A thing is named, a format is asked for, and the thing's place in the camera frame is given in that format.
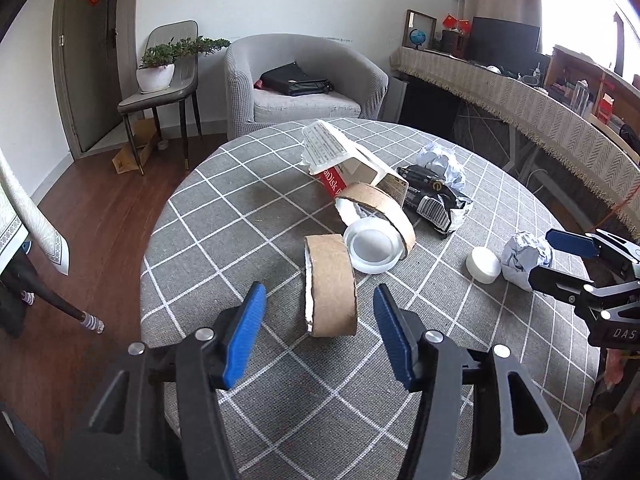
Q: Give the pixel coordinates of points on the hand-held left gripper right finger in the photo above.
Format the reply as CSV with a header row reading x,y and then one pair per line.
x,y
395,335

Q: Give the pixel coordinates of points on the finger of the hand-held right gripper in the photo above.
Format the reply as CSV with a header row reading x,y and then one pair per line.
x,y
555,280
570,242

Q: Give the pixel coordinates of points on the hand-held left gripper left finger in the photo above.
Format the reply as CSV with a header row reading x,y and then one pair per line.
x,y
245,330

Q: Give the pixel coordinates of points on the white paper ball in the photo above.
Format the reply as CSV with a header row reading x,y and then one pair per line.
x,y
520,260
440,162

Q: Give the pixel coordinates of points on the black snack packet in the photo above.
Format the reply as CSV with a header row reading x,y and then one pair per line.
x,y
430,195

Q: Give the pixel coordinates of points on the small white round cap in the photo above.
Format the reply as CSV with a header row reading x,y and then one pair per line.
x,y
483,265

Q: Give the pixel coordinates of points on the white plastic lid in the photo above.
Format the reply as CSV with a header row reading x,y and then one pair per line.
x,y
372,247

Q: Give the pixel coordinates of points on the desk with beige fringed cloth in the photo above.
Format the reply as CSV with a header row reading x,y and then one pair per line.
x,y
525,100

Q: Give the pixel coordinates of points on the wooden desk shelf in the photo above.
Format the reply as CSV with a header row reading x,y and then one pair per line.
x,y
590,90

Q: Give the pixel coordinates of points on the black furniture leg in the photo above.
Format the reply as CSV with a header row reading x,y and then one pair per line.
x,y
65,307

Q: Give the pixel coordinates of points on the white and red carton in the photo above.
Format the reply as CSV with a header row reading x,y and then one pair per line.
x,y
350,157

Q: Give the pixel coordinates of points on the open cardboard box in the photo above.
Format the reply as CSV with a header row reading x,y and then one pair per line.
x,y
132,152

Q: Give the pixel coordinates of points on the black monitor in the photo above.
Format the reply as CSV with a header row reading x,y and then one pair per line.
x,y
505,40

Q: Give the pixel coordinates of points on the brown box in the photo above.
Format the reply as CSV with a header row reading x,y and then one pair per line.
x,y
452,44

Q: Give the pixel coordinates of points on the grey armchair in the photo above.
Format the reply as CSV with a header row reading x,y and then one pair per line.
x,y
300,105

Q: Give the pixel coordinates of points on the white patterned tablecloth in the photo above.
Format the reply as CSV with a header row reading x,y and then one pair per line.
x,y
35,225

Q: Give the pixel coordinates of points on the small red flags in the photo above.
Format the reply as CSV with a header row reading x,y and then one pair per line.
x,y
457,22

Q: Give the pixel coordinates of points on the black handbag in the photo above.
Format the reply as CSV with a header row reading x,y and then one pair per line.
x,y
295,80

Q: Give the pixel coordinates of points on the small blue globe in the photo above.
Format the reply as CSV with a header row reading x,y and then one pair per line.
x,y
417,37

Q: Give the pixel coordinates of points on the grey dining chair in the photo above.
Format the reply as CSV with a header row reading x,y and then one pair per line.
x,y
182,75

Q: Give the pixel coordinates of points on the potted plant in white pot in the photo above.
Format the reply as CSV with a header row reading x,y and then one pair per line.
x,y
155,77

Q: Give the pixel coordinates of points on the grey door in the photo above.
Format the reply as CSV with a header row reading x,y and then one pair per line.
x,y
95,60

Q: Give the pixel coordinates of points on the wooden picture frame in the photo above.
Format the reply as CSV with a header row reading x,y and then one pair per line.
x,y
430,20

